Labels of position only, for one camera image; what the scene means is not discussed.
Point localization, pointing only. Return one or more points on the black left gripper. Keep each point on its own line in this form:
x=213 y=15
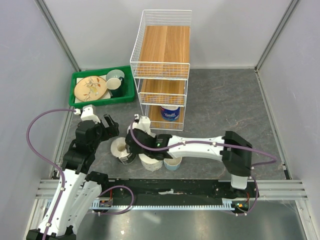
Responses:
x=112 y=130

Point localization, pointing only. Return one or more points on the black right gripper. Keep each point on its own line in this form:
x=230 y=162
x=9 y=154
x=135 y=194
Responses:
x=131 y=150

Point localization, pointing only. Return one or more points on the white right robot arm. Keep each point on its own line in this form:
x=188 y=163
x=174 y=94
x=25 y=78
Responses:
x=230 y=149

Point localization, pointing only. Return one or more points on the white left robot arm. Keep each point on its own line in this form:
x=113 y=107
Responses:
x=78 y=187

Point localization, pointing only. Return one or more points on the white floral towel roll front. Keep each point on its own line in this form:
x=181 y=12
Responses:
x=150 y=164

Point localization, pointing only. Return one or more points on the green plastic bin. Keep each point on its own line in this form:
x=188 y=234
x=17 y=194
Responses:
x=89 y=88

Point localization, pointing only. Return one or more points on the floral ceramic plate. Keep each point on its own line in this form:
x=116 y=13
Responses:
x=90 y=87

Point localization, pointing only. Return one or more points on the cream interior mug in bin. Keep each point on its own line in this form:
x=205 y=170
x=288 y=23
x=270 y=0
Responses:
x=113 y=83

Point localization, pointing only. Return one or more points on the light blue cup on table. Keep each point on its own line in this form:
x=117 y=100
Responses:
x=172 y=164

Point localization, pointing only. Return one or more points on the teal ceramic mug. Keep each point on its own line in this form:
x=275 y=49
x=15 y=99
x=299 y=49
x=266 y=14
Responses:
x=118 y=74

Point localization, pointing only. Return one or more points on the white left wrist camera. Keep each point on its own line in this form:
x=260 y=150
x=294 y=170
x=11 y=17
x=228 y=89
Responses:
x=89 y=115

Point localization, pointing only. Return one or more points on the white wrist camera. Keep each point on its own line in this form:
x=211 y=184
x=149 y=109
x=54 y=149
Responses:
x=89 y=115
x=142 y=123

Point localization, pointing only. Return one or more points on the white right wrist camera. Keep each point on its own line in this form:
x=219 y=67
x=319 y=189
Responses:
x=142 y=123

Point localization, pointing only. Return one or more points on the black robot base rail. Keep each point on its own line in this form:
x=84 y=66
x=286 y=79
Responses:
x=169 y=192

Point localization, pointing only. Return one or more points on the white wire three-tier shelf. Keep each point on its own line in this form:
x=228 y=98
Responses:
x=162 y=51

